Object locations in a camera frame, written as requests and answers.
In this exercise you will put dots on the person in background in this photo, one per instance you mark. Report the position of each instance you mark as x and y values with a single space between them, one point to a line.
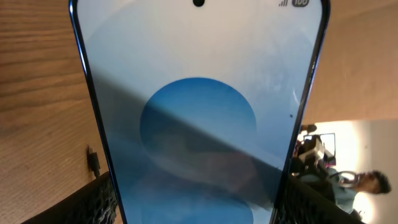
372 182

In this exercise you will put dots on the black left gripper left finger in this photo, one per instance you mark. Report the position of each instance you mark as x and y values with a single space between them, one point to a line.
95 203

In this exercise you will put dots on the blue screen smartphone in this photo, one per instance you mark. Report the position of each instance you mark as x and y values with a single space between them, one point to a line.
199 103

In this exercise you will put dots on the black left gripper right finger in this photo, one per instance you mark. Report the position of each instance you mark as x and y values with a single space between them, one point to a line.
298 203

